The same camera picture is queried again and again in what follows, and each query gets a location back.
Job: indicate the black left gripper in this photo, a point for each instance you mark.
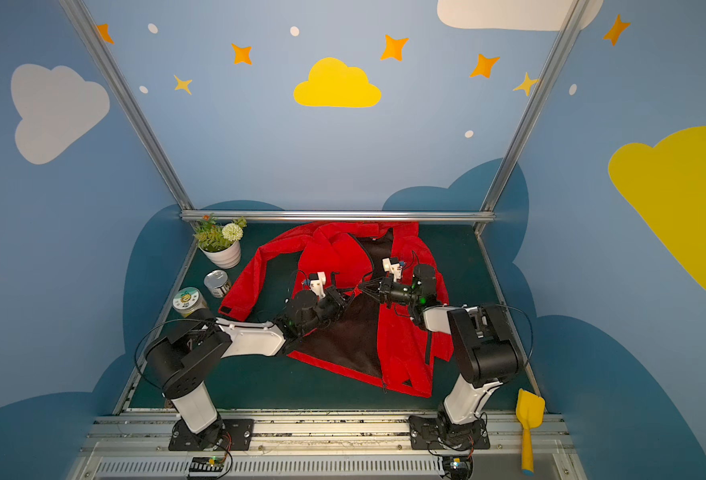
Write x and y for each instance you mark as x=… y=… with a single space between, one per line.
x=335 y=294

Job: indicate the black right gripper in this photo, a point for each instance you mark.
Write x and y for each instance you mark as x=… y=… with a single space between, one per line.
x=386 y=288

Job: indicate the red jacket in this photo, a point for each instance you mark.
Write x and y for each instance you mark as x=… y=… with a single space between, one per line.
x=372 y=343

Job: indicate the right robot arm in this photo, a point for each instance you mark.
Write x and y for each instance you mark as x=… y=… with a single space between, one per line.
x=486 y=349

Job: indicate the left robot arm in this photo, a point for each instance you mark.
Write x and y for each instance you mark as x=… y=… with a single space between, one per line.
x=182 y=359

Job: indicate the silver tin can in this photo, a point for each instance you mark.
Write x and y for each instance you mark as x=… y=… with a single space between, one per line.
x=218 y=283

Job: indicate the white plant pot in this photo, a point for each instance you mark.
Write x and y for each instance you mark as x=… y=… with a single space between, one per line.
x=227 y=258

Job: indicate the green artificial plant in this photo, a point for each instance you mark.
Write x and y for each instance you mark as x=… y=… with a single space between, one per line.
x=212 y=237

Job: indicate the left controller board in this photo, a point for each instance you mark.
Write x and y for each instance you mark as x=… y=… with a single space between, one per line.
x=206 y=467

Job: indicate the controller board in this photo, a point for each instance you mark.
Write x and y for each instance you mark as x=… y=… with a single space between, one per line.
x=456 y=468
x=206 y=467

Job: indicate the yellow toy shovel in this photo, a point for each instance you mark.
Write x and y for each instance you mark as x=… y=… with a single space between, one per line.
x=530 y=410

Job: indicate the right controller board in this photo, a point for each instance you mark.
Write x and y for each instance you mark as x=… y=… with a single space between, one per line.
x=456 y=468

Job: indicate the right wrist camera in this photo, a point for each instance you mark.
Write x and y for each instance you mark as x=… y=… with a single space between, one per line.
x=393 y=268

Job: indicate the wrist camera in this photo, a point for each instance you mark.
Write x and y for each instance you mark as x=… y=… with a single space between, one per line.
x=393 y=268
x=316 y=283

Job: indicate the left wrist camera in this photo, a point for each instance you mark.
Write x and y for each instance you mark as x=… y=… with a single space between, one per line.
x=316 y=283

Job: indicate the aluminium frame rail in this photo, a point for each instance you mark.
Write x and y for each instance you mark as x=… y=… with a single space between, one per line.
x=280 y=216

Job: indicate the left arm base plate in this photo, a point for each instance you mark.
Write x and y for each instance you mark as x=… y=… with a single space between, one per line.
x=223 y=434

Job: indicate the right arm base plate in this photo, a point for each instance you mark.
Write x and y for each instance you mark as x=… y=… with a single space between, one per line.
x=439 y=433

